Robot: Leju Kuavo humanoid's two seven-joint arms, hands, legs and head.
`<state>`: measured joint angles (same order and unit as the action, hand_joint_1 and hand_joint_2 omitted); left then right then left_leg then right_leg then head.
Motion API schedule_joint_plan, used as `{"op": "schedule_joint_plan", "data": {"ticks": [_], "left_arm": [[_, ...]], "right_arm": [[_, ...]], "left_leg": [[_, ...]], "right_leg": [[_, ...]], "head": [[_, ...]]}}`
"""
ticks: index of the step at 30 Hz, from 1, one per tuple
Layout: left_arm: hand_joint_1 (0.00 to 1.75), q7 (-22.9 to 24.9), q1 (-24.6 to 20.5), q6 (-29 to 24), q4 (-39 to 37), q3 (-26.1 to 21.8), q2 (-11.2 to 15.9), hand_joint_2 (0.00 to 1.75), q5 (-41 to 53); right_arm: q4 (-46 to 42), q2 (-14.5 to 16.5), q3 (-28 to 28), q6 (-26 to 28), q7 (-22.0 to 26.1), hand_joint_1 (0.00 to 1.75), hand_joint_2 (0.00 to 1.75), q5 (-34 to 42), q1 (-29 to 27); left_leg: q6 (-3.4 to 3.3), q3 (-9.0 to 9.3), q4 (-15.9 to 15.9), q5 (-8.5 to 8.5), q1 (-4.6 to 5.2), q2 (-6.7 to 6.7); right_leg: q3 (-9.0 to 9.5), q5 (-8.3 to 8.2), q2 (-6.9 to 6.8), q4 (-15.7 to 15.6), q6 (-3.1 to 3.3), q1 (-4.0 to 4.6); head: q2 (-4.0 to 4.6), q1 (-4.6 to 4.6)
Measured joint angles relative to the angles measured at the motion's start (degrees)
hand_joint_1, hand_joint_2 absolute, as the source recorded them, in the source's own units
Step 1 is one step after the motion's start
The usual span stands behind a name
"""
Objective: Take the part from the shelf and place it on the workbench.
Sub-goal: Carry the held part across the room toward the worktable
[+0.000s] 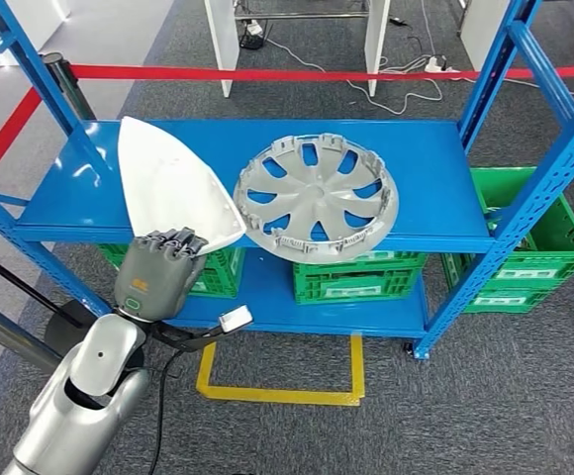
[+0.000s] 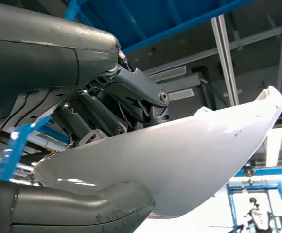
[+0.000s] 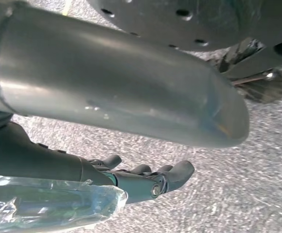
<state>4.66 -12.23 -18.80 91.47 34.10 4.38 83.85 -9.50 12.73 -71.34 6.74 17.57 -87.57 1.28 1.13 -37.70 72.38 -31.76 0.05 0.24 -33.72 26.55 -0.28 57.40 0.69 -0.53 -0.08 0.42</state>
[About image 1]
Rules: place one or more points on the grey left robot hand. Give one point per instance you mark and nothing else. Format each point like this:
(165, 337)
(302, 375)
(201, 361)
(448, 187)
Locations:
(153, 282)

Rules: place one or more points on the white plastic car body part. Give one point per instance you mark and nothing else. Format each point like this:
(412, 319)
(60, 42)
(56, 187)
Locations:
(168, 183)

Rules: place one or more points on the blue metal shelf rack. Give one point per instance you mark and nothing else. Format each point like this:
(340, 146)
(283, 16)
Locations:
(415, 170)

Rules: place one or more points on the black barrier belt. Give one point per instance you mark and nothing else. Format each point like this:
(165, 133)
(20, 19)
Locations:
(20, 280)

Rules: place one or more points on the silver wheel hubcap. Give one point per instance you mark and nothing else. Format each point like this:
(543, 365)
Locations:
(316, 197)

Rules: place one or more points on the red barrier belt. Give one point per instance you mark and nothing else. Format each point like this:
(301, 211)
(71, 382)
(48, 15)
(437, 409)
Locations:
(5, 138)
(267, 74)

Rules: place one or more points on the white desk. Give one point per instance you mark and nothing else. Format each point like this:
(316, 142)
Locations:
(223, 46)

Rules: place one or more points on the white power strip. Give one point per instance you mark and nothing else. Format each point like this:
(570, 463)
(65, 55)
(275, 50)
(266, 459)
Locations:
(434, 64)

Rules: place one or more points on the white panel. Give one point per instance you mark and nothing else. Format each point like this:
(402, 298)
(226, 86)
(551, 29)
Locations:
(480, 33)

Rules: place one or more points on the black camera bracket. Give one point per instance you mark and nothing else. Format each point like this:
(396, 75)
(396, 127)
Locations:
(188, 341)

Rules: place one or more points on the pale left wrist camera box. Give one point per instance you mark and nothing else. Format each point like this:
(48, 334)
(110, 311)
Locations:
(235, 319)

